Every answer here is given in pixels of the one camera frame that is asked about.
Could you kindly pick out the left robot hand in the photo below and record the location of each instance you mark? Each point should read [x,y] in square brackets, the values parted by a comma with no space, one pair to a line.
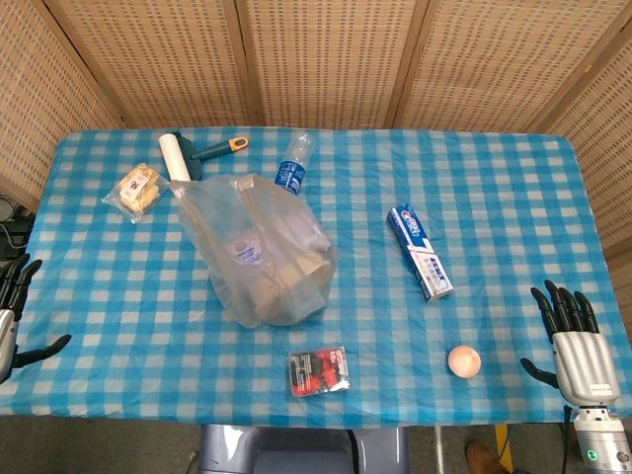
[6,323]

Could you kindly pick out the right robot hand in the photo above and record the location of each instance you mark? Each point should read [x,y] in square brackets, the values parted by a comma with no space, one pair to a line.
[582,355]

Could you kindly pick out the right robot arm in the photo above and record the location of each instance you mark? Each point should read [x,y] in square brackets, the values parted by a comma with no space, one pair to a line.
[600,439]

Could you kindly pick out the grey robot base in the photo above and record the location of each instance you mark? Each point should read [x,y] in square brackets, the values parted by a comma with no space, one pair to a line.
[301,451]

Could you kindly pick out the bagged crackers packet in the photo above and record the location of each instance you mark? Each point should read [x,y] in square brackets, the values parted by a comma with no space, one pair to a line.
[135,190]

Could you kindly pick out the translucent plastic bag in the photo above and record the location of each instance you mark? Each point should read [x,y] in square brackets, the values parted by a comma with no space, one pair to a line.
[266,257]

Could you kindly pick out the peach coloured ball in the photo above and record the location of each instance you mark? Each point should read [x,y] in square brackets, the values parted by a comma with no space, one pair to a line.
[464,361]

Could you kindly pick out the blue white toothpaste box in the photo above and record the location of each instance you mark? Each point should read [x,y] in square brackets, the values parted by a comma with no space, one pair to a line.
[419,252]

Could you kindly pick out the red black snack packet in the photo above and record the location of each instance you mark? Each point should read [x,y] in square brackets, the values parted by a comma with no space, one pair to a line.
[318,370]

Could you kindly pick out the blue white checkered tablecloth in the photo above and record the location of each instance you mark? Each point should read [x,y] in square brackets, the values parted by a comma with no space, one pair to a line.
[316,306]

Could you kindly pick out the plastic bottle with blue label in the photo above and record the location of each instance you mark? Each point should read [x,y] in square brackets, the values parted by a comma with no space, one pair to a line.
[293,165]

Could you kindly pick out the woven bamboo folding screen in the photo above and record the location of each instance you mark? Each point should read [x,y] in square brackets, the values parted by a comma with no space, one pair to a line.
[316,59]

